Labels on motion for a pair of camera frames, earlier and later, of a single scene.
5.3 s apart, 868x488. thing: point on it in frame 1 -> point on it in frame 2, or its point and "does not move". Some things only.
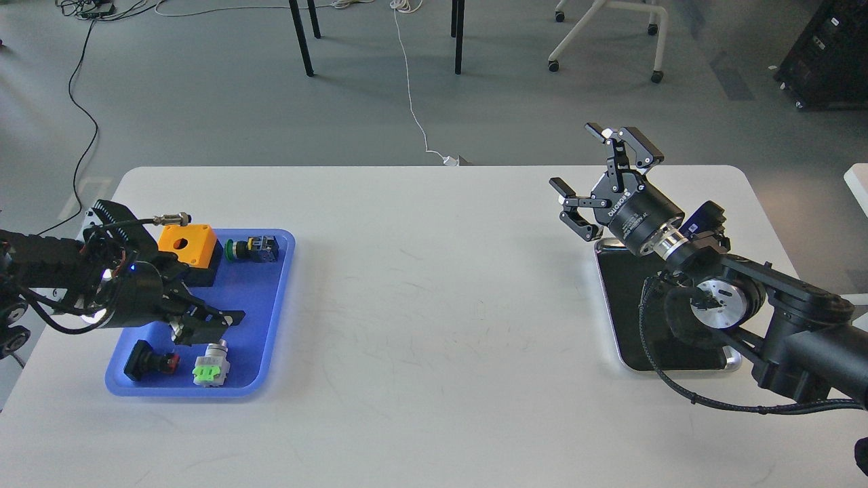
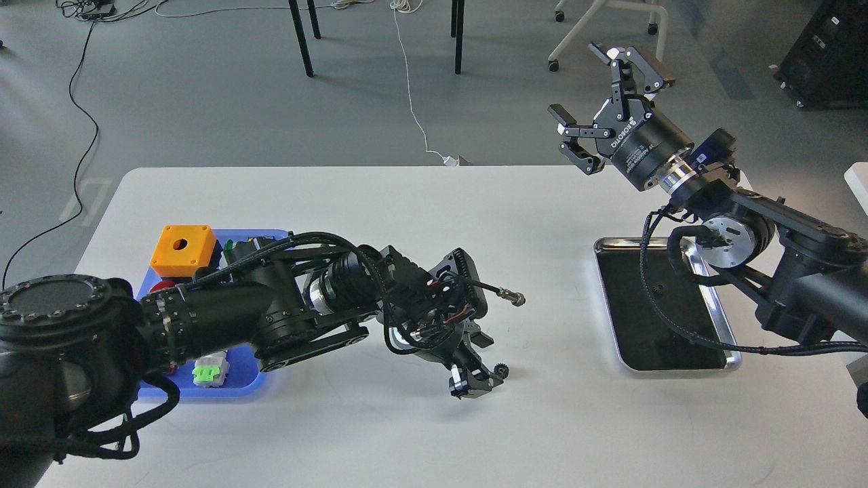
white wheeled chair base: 657,76 does not move
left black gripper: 143,295 -> 453,341
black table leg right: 459,36 does not move
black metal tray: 622,273 does not move
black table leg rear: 314,19 does not move
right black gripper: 639,215 -> 637,139
